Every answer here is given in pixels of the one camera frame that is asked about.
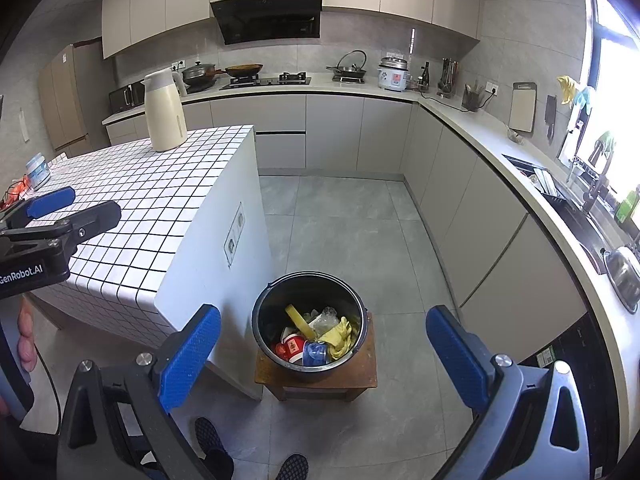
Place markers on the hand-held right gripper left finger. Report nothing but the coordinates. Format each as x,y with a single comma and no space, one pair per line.
190,355

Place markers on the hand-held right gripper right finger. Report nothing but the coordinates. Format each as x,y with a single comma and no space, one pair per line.
457,355

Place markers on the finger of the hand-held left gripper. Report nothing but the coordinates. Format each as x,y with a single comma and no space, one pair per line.
95,220
50,200

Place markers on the black bucket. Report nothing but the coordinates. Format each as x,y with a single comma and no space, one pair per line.
272,310

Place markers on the red paper cup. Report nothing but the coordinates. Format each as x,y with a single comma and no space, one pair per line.
295,346

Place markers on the yellow strip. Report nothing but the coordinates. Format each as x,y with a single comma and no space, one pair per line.
300,321

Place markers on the yellow rubber glove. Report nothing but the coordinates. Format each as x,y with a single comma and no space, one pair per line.
340,335

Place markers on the blue paper bowl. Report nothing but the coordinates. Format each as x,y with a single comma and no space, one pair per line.
315,355

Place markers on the clear plastic bag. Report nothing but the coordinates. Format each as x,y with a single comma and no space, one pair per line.
325,317

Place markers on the person's left hand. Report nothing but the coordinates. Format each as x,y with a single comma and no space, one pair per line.
26,345

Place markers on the blue white wipes pack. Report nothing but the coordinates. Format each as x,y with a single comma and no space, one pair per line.
37,172

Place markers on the orange packet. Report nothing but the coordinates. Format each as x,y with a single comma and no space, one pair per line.
20,187

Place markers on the white tiled kitchen island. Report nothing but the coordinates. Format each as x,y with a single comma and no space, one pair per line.
150,200

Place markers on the person's dark shoe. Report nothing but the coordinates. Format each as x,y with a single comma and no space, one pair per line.
212,442
292,467

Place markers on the beige fridge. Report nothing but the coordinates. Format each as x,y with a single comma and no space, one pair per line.
62,95

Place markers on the black microwave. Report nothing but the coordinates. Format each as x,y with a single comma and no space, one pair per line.
125,97

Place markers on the cream thermos jug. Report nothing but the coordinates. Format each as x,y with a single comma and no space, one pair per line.
165,115

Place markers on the island socket panel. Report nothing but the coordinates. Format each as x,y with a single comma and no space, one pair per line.
234,235

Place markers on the wooden stool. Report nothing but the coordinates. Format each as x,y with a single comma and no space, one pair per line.
320,387

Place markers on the black built-in appliance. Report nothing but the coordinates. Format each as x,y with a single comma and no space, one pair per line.
590,385

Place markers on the black pot with lid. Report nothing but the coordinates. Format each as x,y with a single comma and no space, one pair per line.
199,74

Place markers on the steel bowl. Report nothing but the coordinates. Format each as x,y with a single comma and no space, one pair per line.
625,275

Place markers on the kitchen sink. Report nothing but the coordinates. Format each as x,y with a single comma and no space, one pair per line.
575,210

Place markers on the black wok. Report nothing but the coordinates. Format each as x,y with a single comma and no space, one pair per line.
245,68

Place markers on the beige upper cabinets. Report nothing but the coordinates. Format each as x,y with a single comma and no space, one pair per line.
150,10

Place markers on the green bottle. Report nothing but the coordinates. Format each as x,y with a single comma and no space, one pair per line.
625,211

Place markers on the black gas stove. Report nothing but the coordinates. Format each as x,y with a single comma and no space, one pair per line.
280,81

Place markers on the white cutting board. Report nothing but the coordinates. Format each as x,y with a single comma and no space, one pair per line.
522,110

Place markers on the dark chopstick holder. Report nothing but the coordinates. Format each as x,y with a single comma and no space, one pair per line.
471,101

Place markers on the grey lower cabinets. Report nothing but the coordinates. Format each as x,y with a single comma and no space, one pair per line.
340,130

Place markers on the green hanging cloth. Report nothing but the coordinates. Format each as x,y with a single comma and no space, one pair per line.
606,144

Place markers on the black cleaver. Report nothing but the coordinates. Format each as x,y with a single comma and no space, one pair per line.
551,112

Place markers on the black range hood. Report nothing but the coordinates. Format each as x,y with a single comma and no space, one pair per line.
270,20

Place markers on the metal utensil rack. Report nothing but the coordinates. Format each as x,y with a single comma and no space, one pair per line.
447,80

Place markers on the dark glass bottle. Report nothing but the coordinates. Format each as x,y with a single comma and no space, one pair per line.
425,80

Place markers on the white rice cooker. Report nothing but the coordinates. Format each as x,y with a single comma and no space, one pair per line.
392,77

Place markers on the blue hanging cloth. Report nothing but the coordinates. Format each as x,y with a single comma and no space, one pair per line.
585,96

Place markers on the yellow hanging glove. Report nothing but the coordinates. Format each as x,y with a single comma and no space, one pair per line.
567,87

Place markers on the window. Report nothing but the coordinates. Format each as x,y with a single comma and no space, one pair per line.
617,60

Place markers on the white wall socket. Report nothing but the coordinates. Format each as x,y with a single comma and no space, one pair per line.
491,87
178,65

